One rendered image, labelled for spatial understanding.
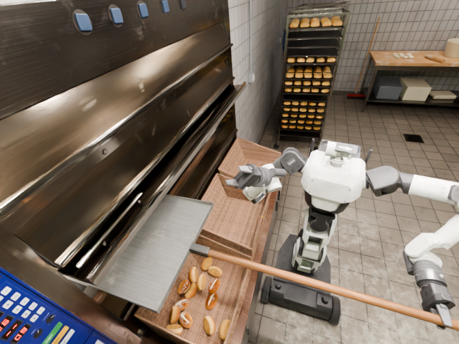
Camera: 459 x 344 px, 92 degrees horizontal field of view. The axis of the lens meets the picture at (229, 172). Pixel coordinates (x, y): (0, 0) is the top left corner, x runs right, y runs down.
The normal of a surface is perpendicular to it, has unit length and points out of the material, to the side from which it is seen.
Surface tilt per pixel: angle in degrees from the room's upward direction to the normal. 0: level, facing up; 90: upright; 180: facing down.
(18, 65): 90
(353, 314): 0
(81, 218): 70
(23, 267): 90
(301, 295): 0
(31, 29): 90
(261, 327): 0
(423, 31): 90
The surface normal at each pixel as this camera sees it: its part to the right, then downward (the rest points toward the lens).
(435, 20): -0.32, 0.63
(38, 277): 0.94, 0.15
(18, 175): 0.86, -0.11
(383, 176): -0.56, -0.31
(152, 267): -0.07, -0.76
